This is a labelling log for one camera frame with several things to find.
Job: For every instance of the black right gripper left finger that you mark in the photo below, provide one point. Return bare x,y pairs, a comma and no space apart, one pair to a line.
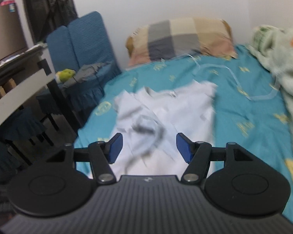
102,155

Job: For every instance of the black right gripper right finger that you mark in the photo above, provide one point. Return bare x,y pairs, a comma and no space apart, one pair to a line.
197,156

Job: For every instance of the white t-shirt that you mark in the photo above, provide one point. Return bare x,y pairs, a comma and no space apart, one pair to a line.
149,122

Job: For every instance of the teal patterned bed sheet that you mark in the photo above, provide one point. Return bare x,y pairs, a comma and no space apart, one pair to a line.
248,108

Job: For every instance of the grey cloth on chair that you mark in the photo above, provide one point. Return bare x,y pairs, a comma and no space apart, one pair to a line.
85,73

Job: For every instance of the yellow green plush toy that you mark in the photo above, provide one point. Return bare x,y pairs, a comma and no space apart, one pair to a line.
64,75

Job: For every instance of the blue covered chair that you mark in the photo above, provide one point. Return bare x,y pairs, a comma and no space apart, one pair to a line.
84,43

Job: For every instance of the white black desk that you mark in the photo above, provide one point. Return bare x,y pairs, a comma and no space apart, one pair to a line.
40,78

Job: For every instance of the checkered pillow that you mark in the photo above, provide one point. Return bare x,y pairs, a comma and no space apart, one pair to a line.
176,37

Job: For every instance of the light green fleece blanket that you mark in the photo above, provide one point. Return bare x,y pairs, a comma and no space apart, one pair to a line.
273,48

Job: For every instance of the cardboard box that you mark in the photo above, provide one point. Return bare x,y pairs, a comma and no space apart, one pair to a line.
12,40

